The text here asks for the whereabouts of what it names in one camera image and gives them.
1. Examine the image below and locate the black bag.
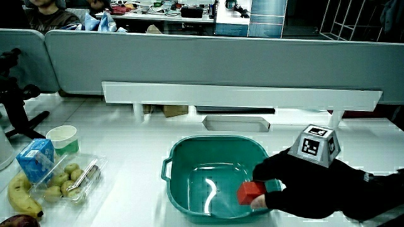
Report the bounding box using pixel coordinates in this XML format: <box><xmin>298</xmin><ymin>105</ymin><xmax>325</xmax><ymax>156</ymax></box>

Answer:
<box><xmin>180</xmin><ymin>5</ymin><xmax>205</xmax><ymax>19</ymax></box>

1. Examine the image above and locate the brown cardboard box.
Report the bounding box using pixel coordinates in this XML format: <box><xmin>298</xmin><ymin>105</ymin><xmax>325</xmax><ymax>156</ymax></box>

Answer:
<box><xmin>162</xmin><ymin>105</ymin><xmax>189</xmax><ymax>119</ymax></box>

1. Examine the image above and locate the group of green kiwis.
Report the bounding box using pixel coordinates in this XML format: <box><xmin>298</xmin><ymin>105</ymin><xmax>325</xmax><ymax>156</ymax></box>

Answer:
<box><xmin>43</xmin><ymin>162</ymin><xmax>100</xmax><ymax>203</ymax></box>

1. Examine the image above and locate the cluttered white desk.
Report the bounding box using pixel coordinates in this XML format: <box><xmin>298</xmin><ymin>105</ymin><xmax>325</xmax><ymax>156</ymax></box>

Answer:
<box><xmin>94</xmin><ymin>0</ymin><xmax>216</xmax><ymax>23</ymax></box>

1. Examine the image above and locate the person's right forearm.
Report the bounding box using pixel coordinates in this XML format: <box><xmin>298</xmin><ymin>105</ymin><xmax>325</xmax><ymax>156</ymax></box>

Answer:
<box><xmin>343</xmin><ymin>168</ymin><xmax>404</xmax><ymax>223</ymax></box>

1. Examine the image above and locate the red apple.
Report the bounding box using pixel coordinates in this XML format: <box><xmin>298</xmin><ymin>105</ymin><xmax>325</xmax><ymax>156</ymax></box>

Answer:
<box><xmin>0</xmin><ymin>214</ymin><xmax>41</xmax><ymax>227</ymax></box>

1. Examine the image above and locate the white desk shelf riser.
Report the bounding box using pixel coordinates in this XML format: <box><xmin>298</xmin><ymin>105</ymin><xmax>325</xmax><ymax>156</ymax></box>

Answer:
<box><xmin>101</xmin><ymin>81</ymin><xmax>383</xmax><ymax>128</ymax></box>

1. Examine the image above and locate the blue plastic bag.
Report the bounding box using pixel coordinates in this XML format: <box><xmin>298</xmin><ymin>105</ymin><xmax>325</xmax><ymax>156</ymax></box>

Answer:
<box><xmin>59</xmin><ymin>11</ymin><xmax>128</xmax><ymax>33</ymax></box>

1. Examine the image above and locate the blue drink carton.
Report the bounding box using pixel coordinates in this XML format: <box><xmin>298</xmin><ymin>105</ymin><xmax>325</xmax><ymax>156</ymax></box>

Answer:
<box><xmin>15</xmin><ymin>138</ymin><xmax>55</xmax><ymax>183</ymax></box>

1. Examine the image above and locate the clear plastic clamshell box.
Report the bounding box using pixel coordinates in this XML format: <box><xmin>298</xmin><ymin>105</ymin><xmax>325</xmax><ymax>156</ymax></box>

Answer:
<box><xmin>30</xmin><ymin>153</ymin><xmax>108</xmax><ymax>204</ymax></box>

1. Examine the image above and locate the white rounded object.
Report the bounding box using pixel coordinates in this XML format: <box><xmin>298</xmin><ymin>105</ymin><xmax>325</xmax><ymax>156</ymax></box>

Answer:
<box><xmin>0</xmin><ymin>124</ymin><xmax>16</xmax><ymax>172</ymax></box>

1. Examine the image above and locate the teal plastic basin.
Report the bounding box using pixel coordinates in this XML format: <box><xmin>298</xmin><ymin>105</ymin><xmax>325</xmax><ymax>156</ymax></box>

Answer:
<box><xmin>161</xmin><ymin>135</ymin><xmax>283</xmax><ymax>224</ymax></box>

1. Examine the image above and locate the small grey partition panel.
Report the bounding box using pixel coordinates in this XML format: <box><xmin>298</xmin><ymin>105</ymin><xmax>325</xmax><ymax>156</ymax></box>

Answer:
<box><xmin>0</xmin><ymin>28</ymin><xmax>61</xmax><ymax>93</ymax></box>

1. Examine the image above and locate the red block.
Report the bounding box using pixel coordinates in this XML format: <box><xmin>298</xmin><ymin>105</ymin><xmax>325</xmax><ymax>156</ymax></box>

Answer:
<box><xmin>236</xmin><ymin>180</ymin><xmax>268</xmax><ymax>206</ymax></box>

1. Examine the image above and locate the black camera tripod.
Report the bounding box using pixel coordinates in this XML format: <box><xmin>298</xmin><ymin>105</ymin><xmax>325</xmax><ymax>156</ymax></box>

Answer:
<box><xmin>0</xmin><ymin>47</ymin><xmax>51</xmax><ymax>140</ymax></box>

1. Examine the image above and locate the yellow banana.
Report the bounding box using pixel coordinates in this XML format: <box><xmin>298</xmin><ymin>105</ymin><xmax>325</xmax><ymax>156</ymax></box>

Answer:
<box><xmin>7</xmin><ymin>171</ymin><xmax>44</xmax><ymax>218</ymax></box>

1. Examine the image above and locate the green and white paper cup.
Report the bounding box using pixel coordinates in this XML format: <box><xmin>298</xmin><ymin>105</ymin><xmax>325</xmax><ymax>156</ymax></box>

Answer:
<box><xmin>45</xmin><ymin>125</ymin><xmax>80</xmax><ymax>156</ymax></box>

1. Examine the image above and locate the large grey partition panel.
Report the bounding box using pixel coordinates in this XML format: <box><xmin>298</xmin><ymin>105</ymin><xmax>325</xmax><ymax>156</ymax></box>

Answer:
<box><xmin>44</xmin><ymin>30</ymin><xmax>404</xmax><ymax>105</ymax></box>

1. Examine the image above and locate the white wire rack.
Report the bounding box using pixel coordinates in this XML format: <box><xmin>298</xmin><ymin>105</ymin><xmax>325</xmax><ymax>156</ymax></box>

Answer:
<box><xmin>319</xmin><ymin>0</ymin><xmax>388</xmax><ymax>42</ymax></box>

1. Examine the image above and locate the person's right hand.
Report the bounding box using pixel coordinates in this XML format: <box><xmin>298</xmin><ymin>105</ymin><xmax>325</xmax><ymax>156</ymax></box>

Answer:
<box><xmin>251</xmin><ymin>124</ymin><xmax>369</xmax><ymax>220</ymax></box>

